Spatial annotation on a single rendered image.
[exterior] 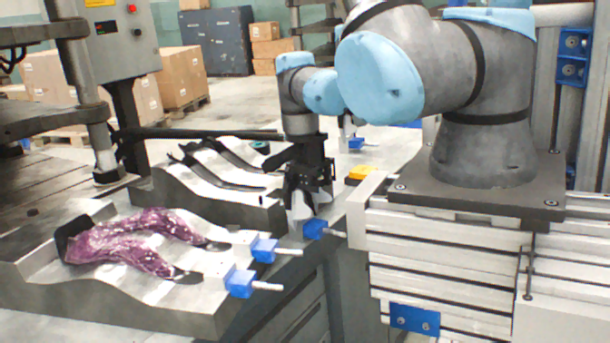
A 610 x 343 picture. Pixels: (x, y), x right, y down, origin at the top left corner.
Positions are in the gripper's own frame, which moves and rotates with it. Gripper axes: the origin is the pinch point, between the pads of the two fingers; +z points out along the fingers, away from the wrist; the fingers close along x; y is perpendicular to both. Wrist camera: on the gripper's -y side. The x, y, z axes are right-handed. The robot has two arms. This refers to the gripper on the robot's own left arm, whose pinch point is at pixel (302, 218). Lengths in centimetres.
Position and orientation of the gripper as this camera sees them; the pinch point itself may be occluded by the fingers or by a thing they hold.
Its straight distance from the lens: 103.4
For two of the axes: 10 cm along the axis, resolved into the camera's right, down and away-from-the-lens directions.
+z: 0.9, 9.2, 3.7
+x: 5.5, -3.6, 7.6
